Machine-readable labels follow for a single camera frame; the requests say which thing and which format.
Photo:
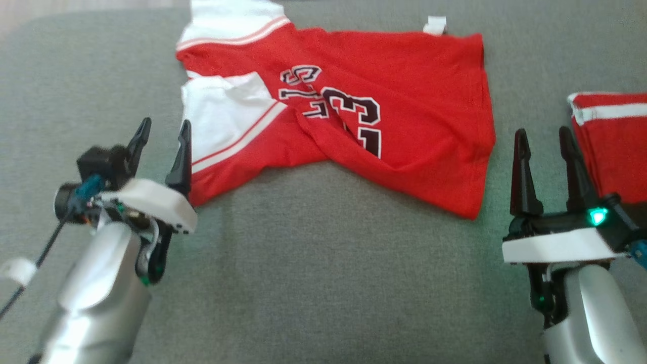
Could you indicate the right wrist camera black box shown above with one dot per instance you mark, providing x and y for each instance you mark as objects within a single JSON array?
[{"x": 624, "y": 222}]

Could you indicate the grey sofa seat cushion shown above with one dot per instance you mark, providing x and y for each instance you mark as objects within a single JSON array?
[{"x": 328, "y": 283}]

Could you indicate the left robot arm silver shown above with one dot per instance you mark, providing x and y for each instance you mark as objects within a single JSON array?
[{"x": 101, "y": 293}]

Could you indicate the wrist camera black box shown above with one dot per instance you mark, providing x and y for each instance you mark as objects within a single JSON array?
[
  {"x": 624, "y": 222},
  {"x": 101, "y": 162}
]

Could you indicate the red shorts white stripe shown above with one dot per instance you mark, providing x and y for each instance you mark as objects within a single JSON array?
[{"x": 616, "y": 146}]

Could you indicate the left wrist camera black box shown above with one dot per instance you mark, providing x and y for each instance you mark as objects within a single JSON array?
[{"x": 101, "y": 162}]

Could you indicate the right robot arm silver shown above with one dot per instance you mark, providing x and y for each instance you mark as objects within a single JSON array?
[{"x": 591, "y": 318}]

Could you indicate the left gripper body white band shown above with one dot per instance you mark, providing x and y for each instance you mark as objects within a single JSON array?
[{"x": 151, "y": 199}]

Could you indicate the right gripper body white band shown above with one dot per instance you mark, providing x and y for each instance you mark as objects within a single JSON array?
[{"x": 556, "y": 245}]

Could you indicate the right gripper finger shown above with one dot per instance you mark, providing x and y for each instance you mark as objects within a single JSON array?
[
  {"x": 523, "y": 177},
  {"x": 576, "y": 172}
]

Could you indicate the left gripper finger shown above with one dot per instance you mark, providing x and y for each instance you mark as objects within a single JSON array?
[
  {"x": 139, "y": 144},
  {"x": 182, "y": 167}
]

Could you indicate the red white basketball jersey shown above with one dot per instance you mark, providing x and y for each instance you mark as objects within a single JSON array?
[{"x": 419, "y": 111}]

